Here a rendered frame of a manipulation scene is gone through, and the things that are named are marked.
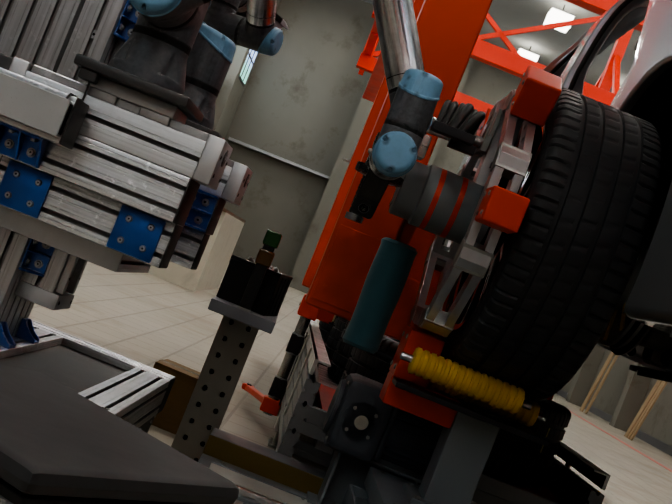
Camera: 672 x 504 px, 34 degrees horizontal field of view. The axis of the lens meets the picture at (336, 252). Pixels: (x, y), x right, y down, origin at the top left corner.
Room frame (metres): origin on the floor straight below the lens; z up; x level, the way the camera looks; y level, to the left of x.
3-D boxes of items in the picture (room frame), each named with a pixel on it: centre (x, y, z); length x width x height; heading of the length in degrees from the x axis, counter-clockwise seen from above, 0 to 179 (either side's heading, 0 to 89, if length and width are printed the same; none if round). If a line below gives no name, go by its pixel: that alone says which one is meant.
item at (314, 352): (4.15, -0.05, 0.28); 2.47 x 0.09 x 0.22; 2
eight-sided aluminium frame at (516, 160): (2.44, -0.25, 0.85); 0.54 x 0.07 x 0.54; 2
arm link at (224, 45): (2.63, 0.46, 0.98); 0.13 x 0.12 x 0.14; 75
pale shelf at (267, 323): (2.96, 0.17, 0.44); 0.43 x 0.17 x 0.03; 2
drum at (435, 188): (2.44, -0.18, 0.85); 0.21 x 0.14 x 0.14; 92
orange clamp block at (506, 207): (2.13, -0.27, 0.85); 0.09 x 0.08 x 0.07; 2
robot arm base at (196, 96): (2.63, 0.46, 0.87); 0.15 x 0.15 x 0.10
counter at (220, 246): (11.10, 1.43, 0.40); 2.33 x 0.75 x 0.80; 0
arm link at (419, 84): (1.99, -0.03, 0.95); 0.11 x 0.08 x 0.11; 177
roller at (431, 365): (2.33, -0.35, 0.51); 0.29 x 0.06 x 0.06; 92
